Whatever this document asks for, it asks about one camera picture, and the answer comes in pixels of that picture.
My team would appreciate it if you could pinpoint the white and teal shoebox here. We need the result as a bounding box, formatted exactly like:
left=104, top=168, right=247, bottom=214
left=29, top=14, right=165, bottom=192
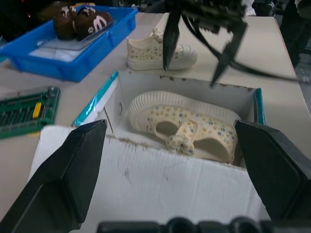
left=29, top=70, right=271, bottom=233

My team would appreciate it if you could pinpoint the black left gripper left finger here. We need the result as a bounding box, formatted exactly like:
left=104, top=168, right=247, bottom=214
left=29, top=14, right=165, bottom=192
left=0, top=119, right=108, bottom=233

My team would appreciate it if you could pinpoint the brown plush slipper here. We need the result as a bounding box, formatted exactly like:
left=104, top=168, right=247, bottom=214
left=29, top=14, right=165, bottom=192
left=70, top=7, right=114, bottom=41
left=53, top=6, right=79, bottom=41

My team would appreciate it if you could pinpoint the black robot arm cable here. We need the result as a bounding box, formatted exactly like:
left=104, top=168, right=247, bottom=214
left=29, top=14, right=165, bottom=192
left=181, top=13, right=299, bottom=83

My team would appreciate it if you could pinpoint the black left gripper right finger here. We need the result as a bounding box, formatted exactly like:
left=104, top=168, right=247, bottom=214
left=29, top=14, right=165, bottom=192
left=234, top=119, right=311, bottom=221

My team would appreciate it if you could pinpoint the cream floral child shoe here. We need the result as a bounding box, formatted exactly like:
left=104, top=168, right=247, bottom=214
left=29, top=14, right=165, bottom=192
left=126, top=28, right=199, bottom=71
left=127, top=91, right=242, bottom=165

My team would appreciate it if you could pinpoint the clear plastic sheet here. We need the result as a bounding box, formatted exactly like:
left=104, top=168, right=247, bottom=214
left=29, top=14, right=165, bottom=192
left=28, top=20, right=115, bottom=61

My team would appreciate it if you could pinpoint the green screwdriver set case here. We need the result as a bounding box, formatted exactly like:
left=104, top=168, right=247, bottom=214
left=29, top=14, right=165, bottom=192
left=0, top=86, right=61, bottom=140

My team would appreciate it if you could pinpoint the blue plastic tray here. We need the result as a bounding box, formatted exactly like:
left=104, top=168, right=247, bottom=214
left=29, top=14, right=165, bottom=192
left=0, top=6, right=139, bottom=83

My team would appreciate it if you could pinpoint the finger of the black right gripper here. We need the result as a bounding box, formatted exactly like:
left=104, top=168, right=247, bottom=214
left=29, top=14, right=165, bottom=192
left=209, top=22, right=249, bottom=88
left=162, top=11, right=182, bottom=71

